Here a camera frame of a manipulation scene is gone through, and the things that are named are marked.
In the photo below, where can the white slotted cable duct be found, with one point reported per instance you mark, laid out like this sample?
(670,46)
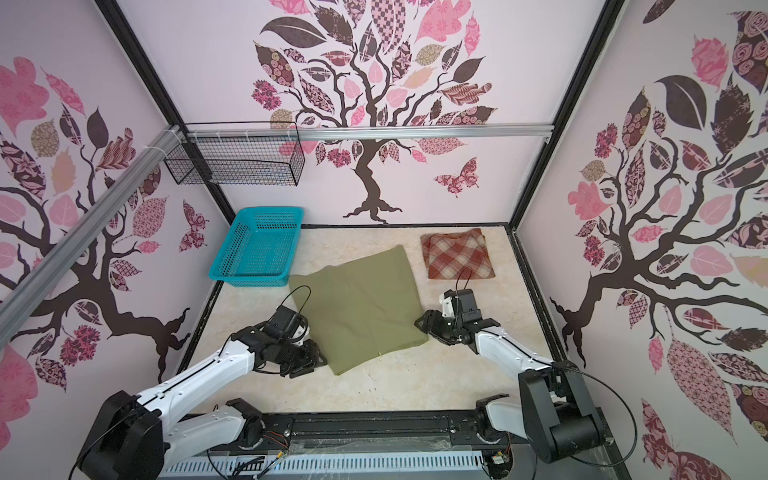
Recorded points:
(316,466)

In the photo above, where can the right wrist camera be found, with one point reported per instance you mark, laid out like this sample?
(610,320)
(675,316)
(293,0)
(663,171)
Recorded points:
(459,306)

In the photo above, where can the teal plastic basket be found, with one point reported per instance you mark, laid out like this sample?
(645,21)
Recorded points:
(259,248)

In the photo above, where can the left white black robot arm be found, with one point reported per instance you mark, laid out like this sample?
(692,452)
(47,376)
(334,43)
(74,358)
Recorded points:
(174,402)

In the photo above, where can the aluminium rail back wall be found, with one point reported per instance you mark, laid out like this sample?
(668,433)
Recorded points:
(373,133)

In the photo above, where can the aluminium rail wall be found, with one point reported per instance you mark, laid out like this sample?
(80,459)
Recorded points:
(373,133)
(24,299)

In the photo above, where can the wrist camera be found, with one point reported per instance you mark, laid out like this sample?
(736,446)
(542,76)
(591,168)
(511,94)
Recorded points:
(286,324)
(459,306)

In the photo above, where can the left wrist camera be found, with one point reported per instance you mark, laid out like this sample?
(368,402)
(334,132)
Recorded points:
(286,324)

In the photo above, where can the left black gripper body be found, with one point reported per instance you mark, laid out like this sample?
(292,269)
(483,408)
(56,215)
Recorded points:
(297,359)

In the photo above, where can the aluminium rail left wall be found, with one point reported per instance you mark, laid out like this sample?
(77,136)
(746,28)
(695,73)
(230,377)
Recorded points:
(24,299)

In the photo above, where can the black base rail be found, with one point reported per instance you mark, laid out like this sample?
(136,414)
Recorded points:
(460,428)

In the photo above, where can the black wire basket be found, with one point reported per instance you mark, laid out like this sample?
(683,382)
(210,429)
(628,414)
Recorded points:
(258,153)

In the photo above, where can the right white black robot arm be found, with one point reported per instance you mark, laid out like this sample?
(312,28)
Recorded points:
(555,412)

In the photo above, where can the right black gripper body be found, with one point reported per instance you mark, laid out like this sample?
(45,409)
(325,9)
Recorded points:
(440,327)

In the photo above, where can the olive and white skirt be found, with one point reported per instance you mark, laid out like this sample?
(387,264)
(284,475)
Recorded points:
(362,309)

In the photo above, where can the red plaid skirt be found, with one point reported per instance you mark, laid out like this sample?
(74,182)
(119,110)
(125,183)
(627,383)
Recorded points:
(460,255)

